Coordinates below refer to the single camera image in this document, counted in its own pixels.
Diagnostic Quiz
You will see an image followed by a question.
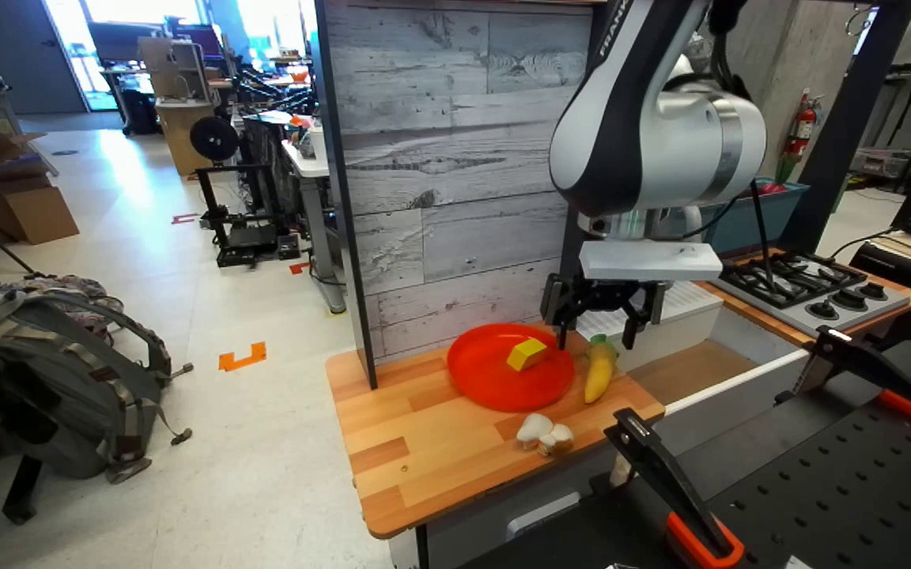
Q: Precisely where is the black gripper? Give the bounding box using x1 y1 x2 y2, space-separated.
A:
554 276 663 353

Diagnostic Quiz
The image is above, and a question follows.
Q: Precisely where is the yellow banana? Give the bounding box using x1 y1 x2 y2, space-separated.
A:
577 331 625 408

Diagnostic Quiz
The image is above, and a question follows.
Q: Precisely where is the white wrist mounting block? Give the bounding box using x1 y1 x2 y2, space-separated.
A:
575 236 726 289

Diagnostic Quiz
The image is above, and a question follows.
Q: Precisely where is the red plastic plate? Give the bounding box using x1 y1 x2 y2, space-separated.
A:
442 319 583 414

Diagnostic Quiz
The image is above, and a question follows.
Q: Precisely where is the teal storage bin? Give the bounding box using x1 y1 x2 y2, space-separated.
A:
700 179 812 256

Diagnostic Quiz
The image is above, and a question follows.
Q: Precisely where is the toy stove with knobs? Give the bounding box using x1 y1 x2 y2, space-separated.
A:
713 243 911 337

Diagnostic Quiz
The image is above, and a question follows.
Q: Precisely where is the red fire extinguisher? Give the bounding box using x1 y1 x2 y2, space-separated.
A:
774 86 824 193

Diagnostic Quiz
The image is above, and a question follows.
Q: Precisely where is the black perforated breadboard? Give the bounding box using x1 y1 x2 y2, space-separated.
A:
700 392 911 569

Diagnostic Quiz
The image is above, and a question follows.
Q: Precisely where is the grey workshop desk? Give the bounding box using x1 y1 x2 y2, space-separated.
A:
277 117 350 319

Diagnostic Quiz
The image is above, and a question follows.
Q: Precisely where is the black diagonal support beam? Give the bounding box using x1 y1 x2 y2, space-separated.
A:
777 0 911 256

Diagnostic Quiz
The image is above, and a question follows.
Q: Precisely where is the orange floor tape marker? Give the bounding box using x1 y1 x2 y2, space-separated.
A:
215 337 272 376

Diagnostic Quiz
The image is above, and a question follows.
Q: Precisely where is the black wheeled equipment stand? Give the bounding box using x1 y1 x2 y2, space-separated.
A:
187 110 304 272

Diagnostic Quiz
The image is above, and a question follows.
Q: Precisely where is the metal stand leg black foot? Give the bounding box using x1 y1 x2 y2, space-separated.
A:
142 359 199 382
147 408 199 450

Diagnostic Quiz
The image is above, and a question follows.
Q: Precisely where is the wooden cabinet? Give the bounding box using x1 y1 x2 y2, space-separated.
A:
150 93 219 179

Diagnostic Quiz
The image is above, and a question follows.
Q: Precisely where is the grey backpack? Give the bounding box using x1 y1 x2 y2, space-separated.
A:
0 268 177 488

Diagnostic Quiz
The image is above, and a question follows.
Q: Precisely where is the open cardboard box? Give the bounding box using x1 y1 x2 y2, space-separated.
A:
0 172 86 250

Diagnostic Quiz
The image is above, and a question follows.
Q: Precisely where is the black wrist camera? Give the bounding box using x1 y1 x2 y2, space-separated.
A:
538 268 586 330

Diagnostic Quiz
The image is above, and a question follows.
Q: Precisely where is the black clamp orange handle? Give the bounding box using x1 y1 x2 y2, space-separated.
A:
600 404 754 569
795 321 911 431

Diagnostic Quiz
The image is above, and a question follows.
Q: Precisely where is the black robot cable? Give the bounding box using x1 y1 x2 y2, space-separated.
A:
673 179 786 301

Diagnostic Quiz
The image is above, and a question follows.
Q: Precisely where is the grey wood print wall panel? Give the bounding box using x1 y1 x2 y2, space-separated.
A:
323 0 605 368

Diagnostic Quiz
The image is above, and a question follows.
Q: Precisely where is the black frame post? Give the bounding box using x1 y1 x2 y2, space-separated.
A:
309 0 379 392

